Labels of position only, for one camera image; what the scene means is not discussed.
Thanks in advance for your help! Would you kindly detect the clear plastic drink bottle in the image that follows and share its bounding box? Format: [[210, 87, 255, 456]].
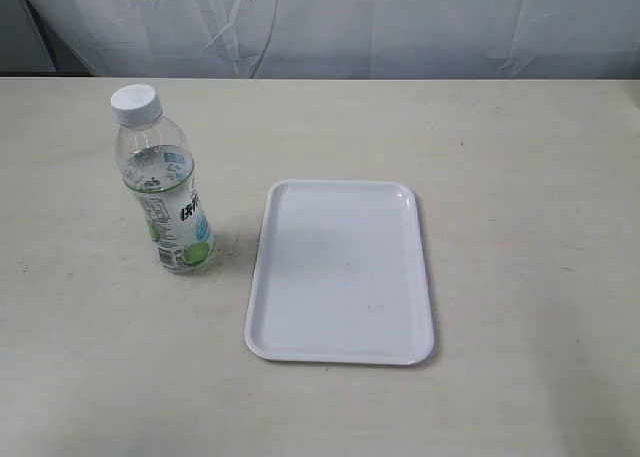
[[111, 84, 215, 274]]

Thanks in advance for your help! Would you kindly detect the white rectangular plastic tray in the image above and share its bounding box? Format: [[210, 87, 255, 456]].
[[244, 180, 436, 366]]

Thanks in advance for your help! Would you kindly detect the white backdrop curtain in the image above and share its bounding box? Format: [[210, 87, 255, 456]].
[[1, 0, 639, 79]]

